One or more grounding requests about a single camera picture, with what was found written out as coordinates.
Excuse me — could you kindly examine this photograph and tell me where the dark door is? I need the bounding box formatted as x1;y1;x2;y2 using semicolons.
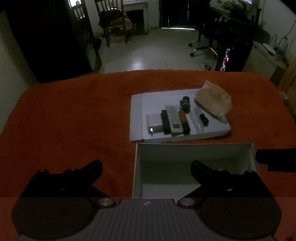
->
159;0;197;29

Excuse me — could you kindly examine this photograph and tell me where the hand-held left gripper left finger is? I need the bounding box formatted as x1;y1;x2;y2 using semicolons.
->
20;159;116;208

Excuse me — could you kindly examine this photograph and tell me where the slim black remote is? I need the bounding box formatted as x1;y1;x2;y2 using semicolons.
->
160;110;171;135

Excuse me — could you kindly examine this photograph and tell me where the orange cloth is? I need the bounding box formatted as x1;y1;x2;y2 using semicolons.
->
0;70;296;241

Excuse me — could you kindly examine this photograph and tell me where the white power adapter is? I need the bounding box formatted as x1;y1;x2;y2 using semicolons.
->
146;113;165;136

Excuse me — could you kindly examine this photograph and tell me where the white bowl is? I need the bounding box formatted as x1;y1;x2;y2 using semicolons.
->
262;43;277;55

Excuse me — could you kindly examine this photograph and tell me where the beige crumpled pouch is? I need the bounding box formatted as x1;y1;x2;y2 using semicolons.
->
194;80;233;120

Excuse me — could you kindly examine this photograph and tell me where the dark toy figurine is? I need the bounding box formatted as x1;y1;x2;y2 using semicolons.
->
180;95;191;111

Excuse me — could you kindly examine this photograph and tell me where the computer tower with coloured lights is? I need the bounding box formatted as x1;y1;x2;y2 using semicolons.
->
215;42;253;72

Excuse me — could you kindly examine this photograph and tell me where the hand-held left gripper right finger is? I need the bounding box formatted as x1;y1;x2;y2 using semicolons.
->
177;160;274;208

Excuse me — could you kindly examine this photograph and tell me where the dark desk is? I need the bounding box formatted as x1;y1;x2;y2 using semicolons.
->
203;5;271;47

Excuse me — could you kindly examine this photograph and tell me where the wooden chair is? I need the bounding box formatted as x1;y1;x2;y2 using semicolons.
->
68;0;102;71
94;0;130;48

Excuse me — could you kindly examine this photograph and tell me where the white cabinet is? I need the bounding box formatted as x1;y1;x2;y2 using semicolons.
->
242;40;287;79

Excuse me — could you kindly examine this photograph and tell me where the white fireplace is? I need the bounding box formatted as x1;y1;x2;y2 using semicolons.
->
122;1;149;35

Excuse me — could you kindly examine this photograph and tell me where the orange cylinder with silver tip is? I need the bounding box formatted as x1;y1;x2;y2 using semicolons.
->
178;110;191;135

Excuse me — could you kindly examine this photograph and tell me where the patterned cushion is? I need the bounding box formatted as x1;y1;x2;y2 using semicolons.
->
99;8;133;29

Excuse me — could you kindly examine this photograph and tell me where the white box lid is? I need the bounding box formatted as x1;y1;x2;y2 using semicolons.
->
129;88;232;143

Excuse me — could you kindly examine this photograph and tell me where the black office chair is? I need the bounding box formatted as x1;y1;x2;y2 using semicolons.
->
190;14;232;57

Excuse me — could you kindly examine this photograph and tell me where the dark wooden cabinet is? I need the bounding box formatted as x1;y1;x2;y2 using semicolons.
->
5;0;102;82

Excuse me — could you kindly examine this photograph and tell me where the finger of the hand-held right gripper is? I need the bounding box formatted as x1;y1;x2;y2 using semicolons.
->
268;163;296;172
257;148;296;164

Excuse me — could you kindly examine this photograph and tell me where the clear plastic bottle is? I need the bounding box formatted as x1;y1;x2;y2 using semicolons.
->
279;37;289;55

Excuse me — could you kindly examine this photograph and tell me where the white box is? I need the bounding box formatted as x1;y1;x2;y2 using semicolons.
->
131;142;258;200

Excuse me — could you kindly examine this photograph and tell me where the white remote control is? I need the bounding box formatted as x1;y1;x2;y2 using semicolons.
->
165;105;184;133

